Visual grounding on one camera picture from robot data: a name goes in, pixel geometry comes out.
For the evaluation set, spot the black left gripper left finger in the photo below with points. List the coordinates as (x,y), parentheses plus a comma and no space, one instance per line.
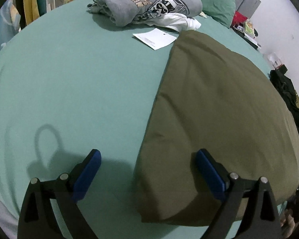
(37,218)

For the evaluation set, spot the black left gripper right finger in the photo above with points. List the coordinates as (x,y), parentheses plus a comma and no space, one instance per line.
(261,217)

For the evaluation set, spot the olive green jacket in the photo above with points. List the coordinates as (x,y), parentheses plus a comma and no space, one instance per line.
(213,98)

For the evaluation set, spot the black clothes pile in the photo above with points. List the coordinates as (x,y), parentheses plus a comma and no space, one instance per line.
(285,88)

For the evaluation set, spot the person's right hand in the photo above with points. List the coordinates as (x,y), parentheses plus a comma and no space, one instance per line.
(288,223)

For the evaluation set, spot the teal bed sheet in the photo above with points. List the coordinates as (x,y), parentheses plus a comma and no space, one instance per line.
(71,82)

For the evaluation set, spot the items on nightstand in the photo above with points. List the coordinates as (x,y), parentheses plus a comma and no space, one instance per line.
(248,33)

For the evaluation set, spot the white garment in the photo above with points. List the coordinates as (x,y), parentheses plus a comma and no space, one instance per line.
(175,21)

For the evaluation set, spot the green pillow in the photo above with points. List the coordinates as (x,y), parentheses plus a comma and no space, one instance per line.
(222,11)

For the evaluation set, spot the grey printed sweatshirt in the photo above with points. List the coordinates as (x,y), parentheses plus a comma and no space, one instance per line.
(125,12)

